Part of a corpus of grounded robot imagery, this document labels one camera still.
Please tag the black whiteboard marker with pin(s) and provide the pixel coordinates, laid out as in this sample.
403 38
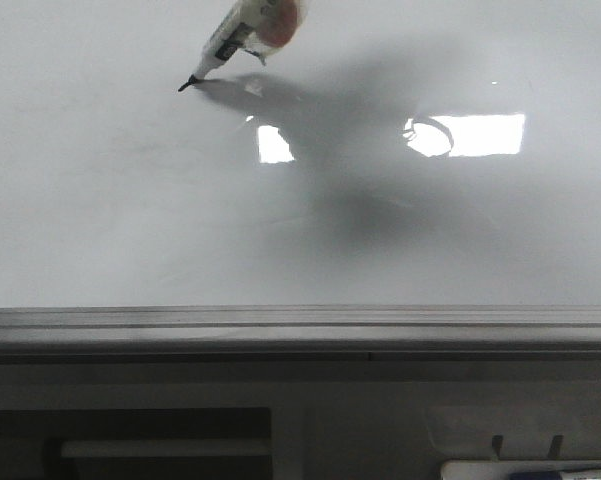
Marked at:
259 28

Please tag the white whiteboard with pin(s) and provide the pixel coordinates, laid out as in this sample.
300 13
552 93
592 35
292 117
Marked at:
405 176

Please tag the grey marker tray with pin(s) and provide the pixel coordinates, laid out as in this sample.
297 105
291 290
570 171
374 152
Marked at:
304 419

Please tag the blue capped marker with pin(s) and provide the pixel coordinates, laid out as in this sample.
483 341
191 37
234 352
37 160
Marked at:
594 474

